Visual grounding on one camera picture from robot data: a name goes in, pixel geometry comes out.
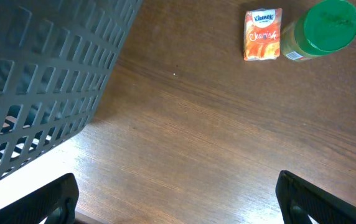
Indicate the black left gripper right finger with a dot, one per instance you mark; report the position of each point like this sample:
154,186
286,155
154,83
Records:
302,202

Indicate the grey plastic mesh basket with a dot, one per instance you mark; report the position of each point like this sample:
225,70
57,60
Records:
56,57

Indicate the orange Kleenex tissue pack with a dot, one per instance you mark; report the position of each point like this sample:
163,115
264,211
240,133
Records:
262,32

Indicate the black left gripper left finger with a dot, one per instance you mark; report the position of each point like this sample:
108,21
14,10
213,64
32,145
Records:
52,203

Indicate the green lid jar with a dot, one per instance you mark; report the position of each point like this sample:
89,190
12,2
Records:
325,28

